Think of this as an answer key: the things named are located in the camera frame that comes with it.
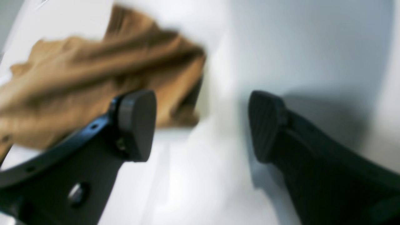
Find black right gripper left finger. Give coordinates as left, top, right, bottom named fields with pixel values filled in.
left=0, top=90, right=156, bottom=225

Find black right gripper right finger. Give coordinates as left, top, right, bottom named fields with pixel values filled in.
left=248, top=91, right=400, bottom=225

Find brown t-shirt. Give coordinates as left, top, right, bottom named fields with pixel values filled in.
left=0, top=5, right=206, bottom=155

